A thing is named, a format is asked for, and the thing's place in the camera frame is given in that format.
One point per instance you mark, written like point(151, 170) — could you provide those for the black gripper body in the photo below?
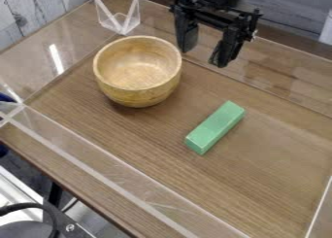
point(223, 13)

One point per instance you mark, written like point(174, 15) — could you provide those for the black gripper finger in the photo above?
point(186, 30)
point(228, 47)

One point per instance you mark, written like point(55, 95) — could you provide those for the green rectangular block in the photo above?
point(212, 129)

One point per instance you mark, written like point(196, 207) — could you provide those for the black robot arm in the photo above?
point(223, 15)

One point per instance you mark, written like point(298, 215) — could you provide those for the light wooden bowl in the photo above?
point(138, 70)

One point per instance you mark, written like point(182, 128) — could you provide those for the black table leg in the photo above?
point(55, 195)

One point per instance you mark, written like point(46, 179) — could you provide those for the clear acrylic corner bracket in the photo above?
point(120, 23)

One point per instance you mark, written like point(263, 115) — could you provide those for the clear acrylic front wall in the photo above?
point(122, 159)

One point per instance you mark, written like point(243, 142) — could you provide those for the black metal base plate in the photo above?
point(68, 227)

